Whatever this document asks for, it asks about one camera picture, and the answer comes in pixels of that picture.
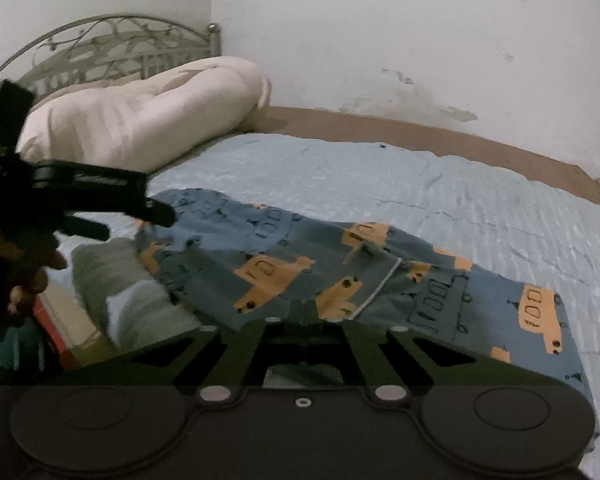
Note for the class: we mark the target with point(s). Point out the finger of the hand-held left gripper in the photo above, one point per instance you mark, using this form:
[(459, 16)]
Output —
[(85, 227), (110, 187)]

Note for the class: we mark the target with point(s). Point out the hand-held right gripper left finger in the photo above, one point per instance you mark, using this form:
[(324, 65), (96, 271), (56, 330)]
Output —
[(292, 317)]

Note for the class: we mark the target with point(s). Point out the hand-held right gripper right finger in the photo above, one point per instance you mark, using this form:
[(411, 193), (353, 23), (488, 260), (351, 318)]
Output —
[(314, 317)]

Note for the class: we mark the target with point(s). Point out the blue car-print pants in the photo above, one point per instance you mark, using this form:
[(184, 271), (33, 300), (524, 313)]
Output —
[(360, 280)]

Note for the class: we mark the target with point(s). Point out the person's left hand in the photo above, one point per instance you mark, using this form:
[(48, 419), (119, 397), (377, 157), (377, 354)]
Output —
[(30, 270)]

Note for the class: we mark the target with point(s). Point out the rolled cream comforter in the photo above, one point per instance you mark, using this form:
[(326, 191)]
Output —
[(145, 110)]

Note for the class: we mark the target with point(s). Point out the ornate metal headboard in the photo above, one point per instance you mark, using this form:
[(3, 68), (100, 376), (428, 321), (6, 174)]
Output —
[(95, 47)]

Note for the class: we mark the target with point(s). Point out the light blue quilted blanket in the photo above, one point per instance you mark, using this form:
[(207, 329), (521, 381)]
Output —
[(455, 195)]

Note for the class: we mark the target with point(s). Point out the brown wooden bed board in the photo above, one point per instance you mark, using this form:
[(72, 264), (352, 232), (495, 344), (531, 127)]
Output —
[(430, 135)]

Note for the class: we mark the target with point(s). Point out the red bed frame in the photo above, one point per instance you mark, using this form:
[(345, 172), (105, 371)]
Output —
[(55, 320)]

